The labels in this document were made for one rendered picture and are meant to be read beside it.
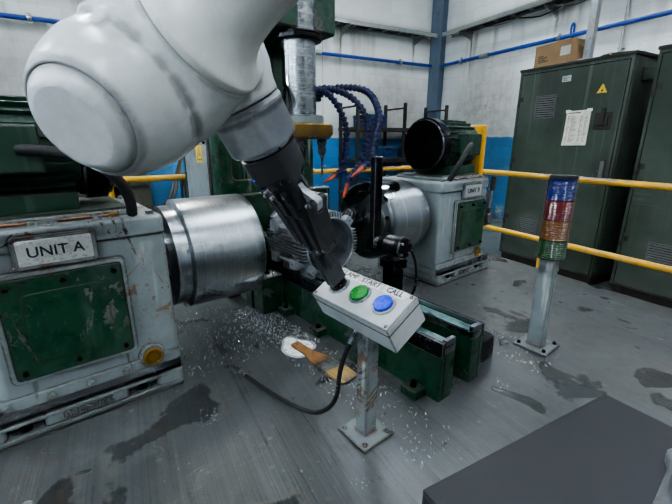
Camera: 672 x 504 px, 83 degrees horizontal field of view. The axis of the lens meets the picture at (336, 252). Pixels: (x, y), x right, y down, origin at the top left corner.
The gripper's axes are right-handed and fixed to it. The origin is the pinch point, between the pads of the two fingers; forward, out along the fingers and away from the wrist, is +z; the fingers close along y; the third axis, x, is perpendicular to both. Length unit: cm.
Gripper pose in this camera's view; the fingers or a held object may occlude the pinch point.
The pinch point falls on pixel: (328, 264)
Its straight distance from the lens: 59.2
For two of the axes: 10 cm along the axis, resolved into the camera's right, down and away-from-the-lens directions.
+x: -6.8, 6.2, -3.9
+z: 3.8, 7.5, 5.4
